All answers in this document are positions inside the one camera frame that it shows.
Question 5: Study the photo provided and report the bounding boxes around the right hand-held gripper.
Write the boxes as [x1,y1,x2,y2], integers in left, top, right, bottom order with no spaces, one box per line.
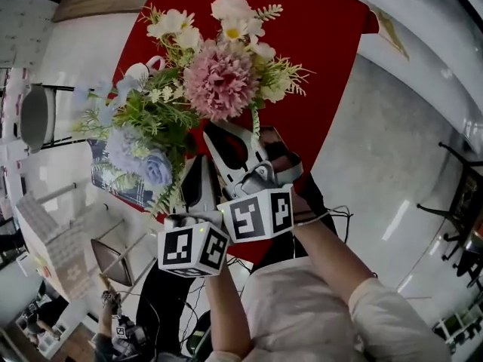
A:
[203,121,295,244]

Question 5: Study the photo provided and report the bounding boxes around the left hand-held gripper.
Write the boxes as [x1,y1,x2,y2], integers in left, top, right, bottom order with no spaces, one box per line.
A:
[157,155,230,278]

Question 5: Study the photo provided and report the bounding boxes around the blue flower bunch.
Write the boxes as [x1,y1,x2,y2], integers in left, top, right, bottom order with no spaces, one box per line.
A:
[70,77,203,216]

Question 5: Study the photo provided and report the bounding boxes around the pink and white flower bunch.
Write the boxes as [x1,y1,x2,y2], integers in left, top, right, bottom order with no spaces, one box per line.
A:
[137,0,316,145]

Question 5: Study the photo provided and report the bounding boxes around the dark blue patterned vase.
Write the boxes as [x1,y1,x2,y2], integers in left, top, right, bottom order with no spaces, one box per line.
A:
[87,138,159,211]

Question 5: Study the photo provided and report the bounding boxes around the person's left forearm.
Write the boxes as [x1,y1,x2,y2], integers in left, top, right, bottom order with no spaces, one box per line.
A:
[203,264,253,356]

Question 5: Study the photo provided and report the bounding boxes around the person's right forearm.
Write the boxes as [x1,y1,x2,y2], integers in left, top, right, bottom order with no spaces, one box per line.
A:
[290,192,377,311]

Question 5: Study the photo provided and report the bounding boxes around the person's right hand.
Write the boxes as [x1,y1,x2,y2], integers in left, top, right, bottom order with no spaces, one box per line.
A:
[260,126,305,188]

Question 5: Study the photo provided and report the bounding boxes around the brown seat stool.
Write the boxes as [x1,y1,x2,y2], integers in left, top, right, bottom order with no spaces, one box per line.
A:
[89,216,162,297]

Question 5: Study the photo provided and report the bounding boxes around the red tablecloth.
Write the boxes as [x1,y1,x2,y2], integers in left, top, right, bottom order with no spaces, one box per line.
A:
[111,0,380,267]

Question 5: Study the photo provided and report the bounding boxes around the white patterned carton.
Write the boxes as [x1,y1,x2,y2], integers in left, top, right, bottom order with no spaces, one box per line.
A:
[14,190,101,303]

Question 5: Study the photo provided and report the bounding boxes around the person's white shirt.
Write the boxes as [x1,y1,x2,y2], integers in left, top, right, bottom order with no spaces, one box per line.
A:
[205,256,452,362]

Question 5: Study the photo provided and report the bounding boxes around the grey round chair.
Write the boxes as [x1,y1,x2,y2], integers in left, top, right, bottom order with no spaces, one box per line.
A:
[18,82,76,155]

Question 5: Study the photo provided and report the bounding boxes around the black metal chair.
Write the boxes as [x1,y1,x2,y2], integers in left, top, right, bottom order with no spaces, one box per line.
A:
[454,247,483,290]
[417,141,483,263]

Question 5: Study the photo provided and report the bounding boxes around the black cable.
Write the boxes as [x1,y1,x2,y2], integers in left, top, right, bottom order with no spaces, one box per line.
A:
[322,204,354,243]

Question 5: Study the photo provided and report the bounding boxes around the white handled jug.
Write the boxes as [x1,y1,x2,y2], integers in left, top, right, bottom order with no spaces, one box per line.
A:
[124,55,167,86]

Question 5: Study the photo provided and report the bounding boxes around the white metal rail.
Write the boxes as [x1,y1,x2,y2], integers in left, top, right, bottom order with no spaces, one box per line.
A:
[35,181,82,205]

